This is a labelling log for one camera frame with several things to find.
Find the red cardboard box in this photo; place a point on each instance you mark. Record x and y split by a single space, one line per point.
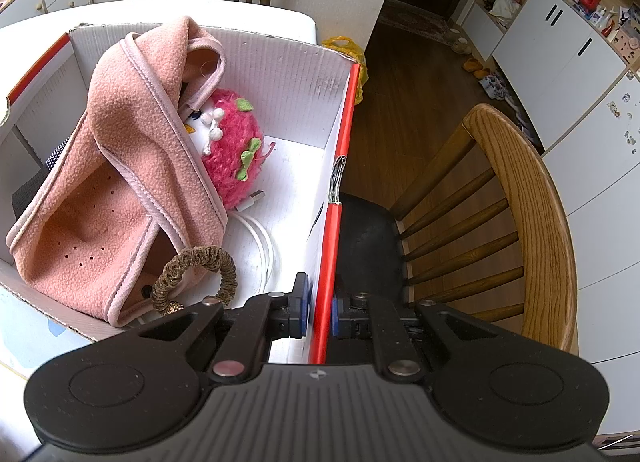
300 92

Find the low white bench cabinet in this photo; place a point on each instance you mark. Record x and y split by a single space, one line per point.
480 34

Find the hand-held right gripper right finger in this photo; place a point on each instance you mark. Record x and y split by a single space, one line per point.
336 317

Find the black dotted pouch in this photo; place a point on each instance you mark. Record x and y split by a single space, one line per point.
55 156

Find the white refrigerator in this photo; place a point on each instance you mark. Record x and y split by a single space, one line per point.
600 217

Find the white sneakers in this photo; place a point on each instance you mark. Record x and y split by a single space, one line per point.
495 86

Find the yellow slippers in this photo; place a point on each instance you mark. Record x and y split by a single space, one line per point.
477 68

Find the oak wooden chair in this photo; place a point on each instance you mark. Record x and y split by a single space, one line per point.
530 192

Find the yellow plastic bag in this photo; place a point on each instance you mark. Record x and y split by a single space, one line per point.
345 47

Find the brown hair scrunchie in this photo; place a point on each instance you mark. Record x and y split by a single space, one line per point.
200 253

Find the pink plush toy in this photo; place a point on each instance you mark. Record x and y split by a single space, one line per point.
235 142

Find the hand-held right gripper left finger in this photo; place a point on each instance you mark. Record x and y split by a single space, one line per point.
307 309

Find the patterned door rug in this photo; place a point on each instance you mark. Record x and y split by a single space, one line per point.
415 19

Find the red and white cloth bundle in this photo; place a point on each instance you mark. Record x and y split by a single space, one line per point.
502 2

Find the white lower cabinet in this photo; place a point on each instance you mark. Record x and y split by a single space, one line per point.
545 57

